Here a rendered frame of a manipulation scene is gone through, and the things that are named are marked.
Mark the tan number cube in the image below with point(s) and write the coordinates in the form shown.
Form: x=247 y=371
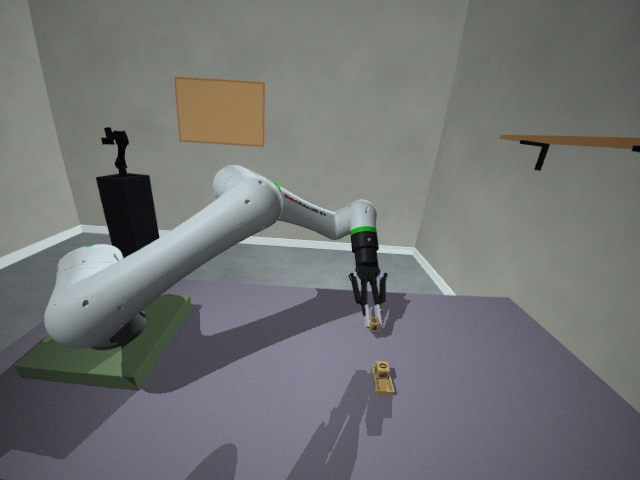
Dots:
x=382 y=370
x=374 y=324

